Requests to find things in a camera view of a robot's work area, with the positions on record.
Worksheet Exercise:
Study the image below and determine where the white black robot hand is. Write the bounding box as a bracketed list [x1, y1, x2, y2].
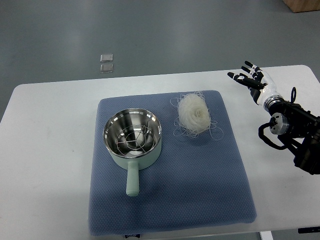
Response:
[227, 61, 280, 110]

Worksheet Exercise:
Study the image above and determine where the white vermicelli bundle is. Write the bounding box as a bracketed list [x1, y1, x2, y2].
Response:
[170, 91, 224, 141]

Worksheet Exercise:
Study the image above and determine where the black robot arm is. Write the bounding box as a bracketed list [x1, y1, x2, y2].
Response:
[258, 96, 320, 175]

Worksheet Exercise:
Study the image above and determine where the mint green steel pot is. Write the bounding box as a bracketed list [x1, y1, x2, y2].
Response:
[103, 108, 162, 197]

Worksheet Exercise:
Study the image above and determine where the brown cardboard box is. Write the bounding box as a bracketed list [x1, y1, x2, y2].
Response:
[283, 0, 320, 13]

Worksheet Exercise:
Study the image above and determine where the blue quilted mat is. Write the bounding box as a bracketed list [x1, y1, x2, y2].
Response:
[88, 90, 257, 236]

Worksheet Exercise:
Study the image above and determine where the white table leg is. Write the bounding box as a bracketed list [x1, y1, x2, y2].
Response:
[259, 231, 274, 240]

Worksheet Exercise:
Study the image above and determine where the upper metal floor plate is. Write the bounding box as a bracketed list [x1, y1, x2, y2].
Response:
[100, 53, 113, 63]

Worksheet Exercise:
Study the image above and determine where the wire steaming rack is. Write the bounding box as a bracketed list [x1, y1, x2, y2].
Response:
[116, 124, 156, 157]

